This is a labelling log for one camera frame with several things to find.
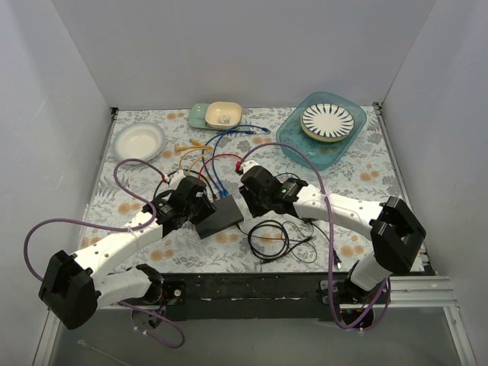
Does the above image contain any black power adapter cable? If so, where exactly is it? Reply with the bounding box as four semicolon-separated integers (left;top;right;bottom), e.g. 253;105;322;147
236;173;342;271

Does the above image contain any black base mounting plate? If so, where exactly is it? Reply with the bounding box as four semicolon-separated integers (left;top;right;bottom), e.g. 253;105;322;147
152;272;333;322

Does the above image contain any teal transparent plastic tray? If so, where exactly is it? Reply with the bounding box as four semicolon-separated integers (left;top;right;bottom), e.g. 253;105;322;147
276;91;367;171

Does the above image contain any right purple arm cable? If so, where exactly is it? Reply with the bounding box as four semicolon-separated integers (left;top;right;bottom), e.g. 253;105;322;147
236;142;392;331

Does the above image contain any white blue-rimmed bowl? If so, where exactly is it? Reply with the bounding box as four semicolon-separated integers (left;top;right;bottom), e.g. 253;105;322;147
112;123;166;162

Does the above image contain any striped white blue plate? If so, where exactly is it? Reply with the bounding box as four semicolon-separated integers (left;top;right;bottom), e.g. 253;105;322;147
300;103;355;142

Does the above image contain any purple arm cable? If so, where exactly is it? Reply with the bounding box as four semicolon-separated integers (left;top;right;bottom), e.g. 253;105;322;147
236;142;392;331
23;158;184;283

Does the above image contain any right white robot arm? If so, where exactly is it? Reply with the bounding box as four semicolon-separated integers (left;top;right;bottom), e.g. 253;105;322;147
238;162;426;303

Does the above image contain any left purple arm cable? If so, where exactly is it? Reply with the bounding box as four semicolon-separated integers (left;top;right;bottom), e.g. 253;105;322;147
23;158;184;283

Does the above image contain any red ethernet cable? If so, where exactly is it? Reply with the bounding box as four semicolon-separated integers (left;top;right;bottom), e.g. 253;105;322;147
197;153;245;191

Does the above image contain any green square dish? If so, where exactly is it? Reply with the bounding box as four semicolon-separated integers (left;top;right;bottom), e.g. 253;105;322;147
188;103;211;130

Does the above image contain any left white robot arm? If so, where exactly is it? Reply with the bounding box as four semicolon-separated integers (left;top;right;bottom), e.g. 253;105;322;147
39;175;216;329

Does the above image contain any blue ethernet cable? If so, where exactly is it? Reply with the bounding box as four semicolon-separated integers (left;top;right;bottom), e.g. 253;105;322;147
205;124;270;194
211;128;255;195

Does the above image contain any floral patterned table mat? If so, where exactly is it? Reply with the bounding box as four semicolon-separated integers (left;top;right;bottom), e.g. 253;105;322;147
74;106;426;274

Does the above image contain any black network switch box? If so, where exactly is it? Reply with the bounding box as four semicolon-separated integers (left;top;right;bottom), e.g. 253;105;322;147
195;195;244;239

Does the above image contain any beige square bowl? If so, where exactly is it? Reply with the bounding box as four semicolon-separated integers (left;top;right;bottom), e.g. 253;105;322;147
205;101;242;130

